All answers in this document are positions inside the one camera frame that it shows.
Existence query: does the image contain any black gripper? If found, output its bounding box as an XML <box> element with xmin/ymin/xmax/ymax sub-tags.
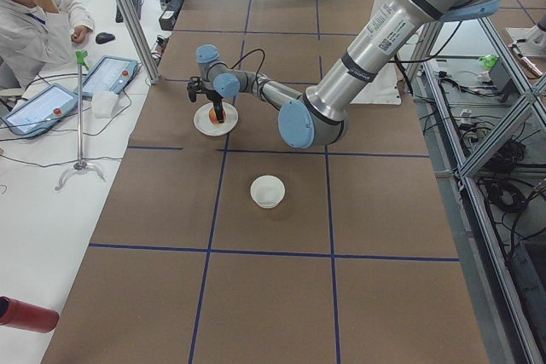
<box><xmin>203</xmin><ymin>88</ymin><xmax>224</xmax><ymax>123</ymax></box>

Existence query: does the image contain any red yellow apple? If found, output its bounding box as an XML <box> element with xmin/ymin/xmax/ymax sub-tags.
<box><xmin>208</xmin><ymin>108</ymin><xmax>227</xmax><ymax>125</ymax></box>

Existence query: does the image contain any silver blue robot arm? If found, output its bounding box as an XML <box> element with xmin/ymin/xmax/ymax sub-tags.
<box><xmin>187</xmin><ymin>0</ymin><xmax>501</xmax><ymax>148</ymax></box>

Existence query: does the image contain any white plate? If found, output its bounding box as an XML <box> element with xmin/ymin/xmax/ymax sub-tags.
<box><xmin>194</xmin><ymin>102</ymin><xmax>239</xmax><ymax>136</ymax></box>

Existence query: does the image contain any white bowl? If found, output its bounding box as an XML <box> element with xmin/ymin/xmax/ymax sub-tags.
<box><xmin>250</xmin><ymin>175</ymin><xmax>286</xmax><ymax>209</ymax></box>

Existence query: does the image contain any blue teach pendant far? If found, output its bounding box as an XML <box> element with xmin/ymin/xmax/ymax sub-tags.
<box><xmin>82</xmin><ymin>55</ymin><xmax>139</xmax><ymax>98</ymax></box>

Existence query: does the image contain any blue teach pendant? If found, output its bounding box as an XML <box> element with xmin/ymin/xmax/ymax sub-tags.
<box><xmin>1</xmin><ymin>84</ymin><xmax>78</xmax><ymax>138</ymax></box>
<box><xmin>82</xmin><ymin>55</ymin><xmax>139</xmax><ymax>98</ymax></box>

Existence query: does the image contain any white crumpled tissue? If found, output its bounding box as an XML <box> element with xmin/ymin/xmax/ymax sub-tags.
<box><xmin>91</xmin><ymin>90</ymin><xmax>119</xmax><ymax>118</ymax></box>

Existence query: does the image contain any black computer mouse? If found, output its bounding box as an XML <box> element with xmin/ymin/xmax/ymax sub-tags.
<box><xmin>95</xmin><ymin>32</ymin><xmax>116</xmax><ymax>44</ymax></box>

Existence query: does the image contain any black keyboard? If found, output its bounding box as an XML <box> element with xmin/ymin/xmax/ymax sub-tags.
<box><xmin>115</xmin><ymin>0</ymin><xmax>143</xmax><ymax>24</ymax></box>

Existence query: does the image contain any blue teach pendant near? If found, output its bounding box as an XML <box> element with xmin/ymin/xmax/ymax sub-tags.
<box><xmin>1</xmin><ymin>84</ymin><xmax>78</xmax><ymax>138</ymax></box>

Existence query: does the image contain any person in white coat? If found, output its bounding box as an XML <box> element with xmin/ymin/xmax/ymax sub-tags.
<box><xmin>1</xmin><ymin>0</ymin><xmax>95</xmax><ymax>90</ymax></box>

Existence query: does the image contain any red cylinder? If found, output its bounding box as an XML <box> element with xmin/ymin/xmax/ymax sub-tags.
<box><xmin>1</xmin><ymin>296</ymin><xmax>60</xmax><ymax>333</ymax></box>

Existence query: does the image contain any black camera cable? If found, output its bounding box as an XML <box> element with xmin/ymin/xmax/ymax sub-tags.
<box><xmin>229</xmin><ymin>49</ymin><xmax>268</xmax><ymax>79</ymax></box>

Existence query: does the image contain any green handled reacher grabber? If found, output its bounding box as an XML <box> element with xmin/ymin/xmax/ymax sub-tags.
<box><xmin>55</xmin><ymin>50</ymin><xmax>106</xmax><ymax>192</ymax></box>

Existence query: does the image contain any aluminium frame post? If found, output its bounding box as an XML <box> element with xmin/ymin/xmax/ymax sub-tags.
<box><xmin>115</xmin><ymin>0</ymin><xmax>160</xmax><ymax>84</ymax></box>

